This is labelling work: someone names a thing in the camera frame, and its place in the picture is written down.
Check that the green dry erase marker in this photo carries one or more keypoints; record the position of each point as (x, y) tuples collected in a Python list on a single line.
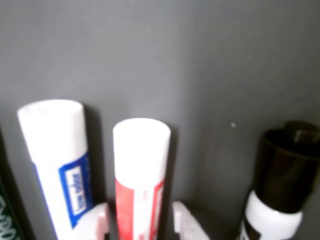
[(10, 200)]

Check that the black dry erase marker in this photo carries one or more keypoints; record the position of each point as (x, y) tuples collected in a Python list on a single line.
[(285, 170)]

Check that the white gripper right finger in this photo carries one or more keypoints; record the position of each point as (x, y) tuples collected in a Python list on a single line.
[(187, 225)]

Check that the grey table mat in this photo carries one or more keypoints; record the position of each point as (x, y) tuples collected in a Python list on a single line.
[(160, 50)]

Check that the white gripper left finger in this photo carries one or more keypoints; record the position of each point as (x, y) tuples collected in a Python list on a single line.
[(101, 220)]

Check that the blue dry erase marker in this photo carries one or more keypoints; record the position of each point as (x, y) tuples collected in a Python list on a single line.
[(55, 140)]

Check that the red dry erase marker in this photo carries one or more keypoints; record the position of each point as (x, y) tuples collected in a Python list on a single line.
[(140, 162)]

